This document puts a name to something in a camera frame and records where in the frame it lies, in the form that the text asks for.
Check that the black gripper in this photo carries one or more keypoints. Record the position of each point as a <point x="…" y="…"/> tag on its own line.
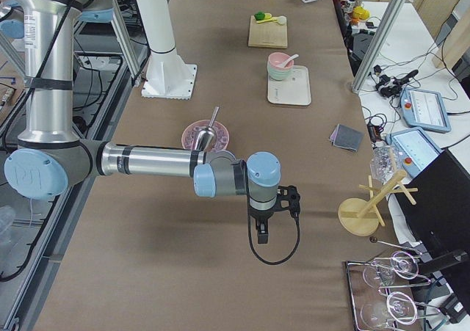
<point x="260" y="215"/>

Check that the small pink bowl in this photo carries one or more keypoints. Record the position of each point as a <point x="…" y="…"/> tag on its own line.
<point x="277" y="58"/>

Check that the white ceramic spoon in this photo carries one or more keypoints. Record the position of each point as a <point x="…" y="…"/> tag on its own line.
<point x="287" y="61"/>

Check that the large pink ice bowl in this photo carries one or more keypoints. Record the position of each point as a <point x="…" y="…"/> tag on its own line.
<point x="222" y="137"/>

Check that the wooden mug tree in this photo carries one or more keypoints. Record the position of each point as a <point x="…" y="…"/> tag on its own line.
<point x="362" y="217"/>

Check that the metal ice scoop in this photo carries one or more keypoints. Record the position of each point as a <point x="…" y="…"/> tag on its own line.
<point x="207" y="135"/>

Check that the grey folded cloth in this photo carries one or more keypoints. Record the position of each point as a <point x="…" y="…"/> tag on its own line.
<point x="346" y="138"/>

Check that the wine glass rack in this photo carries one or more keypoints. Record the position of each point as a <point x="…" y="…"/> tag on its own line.
<point x="380" y="290"/>

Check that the white rabbit tray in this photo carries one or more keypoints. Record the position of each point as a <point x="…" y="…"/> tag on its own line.
<point x="294" y="90"/>

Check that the black power adapter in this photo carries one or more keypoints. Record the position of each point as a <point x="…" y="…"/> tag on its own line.
<point x="374" y="132"/>

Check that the stacked green bowls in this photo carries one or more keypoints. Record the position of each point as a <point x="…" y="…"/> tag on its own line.
<point x="278" y="74"/>

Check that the blue teach pendant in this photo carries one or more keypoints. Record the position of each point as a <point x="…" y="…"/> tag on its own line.
<point x="425" y="109"/>
<point x="415" y="148"/>

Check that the black monitor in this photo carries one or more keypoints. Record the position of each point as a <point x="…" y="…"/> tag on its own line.
<point x="440" y="219"/>

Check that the wooden cutting board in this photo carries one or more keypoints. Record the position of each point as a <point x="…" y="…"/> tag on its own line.
<point x="267" y="35"/>

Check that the white toy bun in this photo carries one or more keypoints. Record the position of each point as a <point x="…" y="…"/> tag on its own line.
<point x="281" y="20"/>

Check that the yellow plastic knife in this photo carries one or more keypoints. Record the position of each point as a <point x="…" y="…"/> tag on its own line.
<point x="272" y="19"/>

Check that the green lime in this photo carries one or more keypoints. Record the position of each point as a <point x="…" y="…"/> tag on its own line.
<point x="259" y="16"/>

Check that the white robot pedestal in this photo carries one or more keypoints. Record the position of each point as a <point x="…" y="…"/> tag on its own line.
<point x="167" y="75"/>

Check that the aluminium frame post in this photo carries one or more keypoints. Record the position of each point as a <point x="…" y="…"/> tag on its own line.
<point x="387" y="21"/>

